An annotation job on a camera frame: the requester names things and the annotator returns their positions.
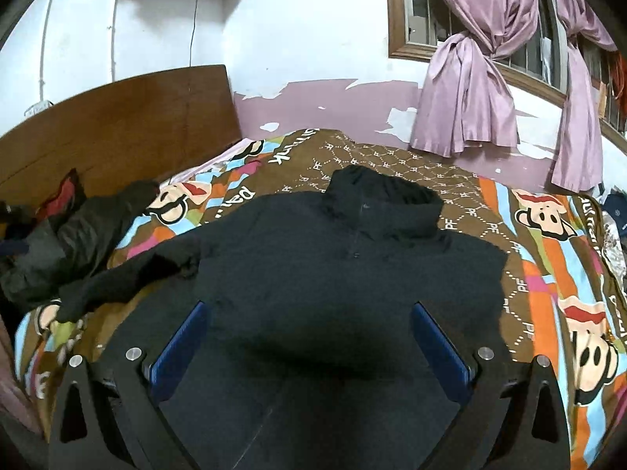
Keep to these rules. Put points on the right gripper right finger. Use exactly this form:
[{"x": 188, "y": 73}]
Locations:
[{"x": 510, "y": 413}]

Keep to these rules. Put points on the brown wooden headboard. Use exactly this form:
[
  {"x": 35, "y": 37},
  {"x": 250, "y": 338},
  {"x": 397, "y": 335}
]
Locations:
[{"x": 147, "y": 127}]

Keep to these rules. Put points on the right pink tied curtain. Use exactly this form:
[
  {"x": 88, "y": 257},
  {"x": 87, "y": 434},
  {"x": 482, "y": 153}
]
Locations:
[{"x": 579, "y": 160}]

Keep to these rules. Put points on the navy blue cap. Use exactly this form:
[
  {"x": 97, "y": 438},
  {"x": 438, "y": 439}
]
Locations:
[{"x": 616, "y": 206}]

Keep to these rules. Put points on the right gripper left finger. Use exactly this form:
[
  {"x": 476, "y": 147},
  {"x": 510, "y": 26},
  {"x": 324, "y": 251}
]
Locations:
[{"x": 107, "y": 413}]

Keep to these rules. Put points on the cartoon monkey bed quilt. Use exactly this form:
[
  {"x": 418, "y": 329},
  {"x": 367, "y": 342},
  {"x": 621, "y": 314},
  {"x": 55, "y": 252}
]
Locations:
[{"x": 562, "y": 280}]

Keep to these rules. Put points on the wooden framed barred window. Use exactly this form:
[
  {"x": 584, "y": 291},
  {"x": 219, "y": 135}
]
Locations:
[{"x": 465, "y": 98}]

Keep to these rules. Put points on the black fleece jacket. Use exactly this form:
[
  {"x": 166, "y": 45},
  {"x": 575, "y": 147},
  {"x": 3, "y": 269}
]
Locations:
[{"x": 309, "y": 360}]

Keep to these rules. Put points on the pink tied curtain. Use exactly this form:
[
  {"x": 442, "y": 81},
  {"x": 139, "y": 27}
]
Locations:
[
  {"x": 465, "y": 99},
  {"x": 579, "y": 160}
]

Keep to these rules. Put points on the red pillow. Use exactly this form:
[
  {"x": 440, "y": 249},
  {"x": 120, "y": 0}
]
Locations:
[{"x": 70, "y": 196}]

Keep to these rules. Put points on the black clothes pile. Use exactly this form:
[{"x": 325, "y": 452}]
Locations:
[{"x": 76, "y": 249}]

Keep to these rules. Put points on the left pink tied curtain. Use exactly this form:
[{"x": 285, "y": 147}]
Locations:
[{"x": 465, "y": 99}]

